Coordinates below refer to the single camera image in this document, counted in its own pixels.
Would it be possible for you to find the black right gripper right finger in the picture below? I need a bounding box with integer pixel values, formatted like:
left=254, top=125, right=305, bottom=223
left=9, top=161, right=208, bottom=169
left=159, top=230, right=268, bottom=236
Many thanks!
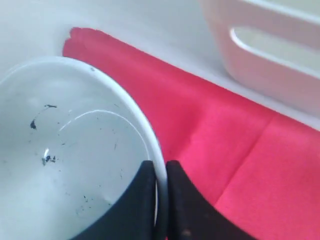
left=166, top=160, right=254, bottom=240

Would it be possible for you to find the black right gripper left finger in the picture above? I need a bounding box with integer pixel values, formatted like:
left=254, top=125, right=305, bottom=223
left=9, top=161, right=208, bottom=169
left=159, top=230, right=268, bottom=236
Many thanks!
left=74, top=160, right=156, bottom=240

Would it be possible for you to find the white ceramic bowl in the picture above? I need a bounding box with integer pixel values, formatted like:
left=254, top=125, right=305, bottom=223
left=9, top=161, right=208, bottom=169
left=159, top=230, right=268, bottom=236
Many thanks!
left=0, top=56, right=169, bottom=240

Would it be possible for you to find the red scalloped table cloth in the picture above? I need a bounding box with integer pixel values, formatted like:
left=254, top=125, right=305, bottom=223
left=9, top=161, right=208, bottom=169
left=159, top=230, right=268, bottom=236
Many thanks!
left=62, top=27, right=320, bottom=240

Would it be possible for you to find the cream plastic storage bin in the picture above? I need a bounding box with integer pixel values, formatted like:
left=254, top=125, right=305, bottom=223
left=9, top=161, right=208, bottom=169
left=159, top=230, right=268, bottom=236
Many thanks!
left=200, top=0, right=320, bottom=117

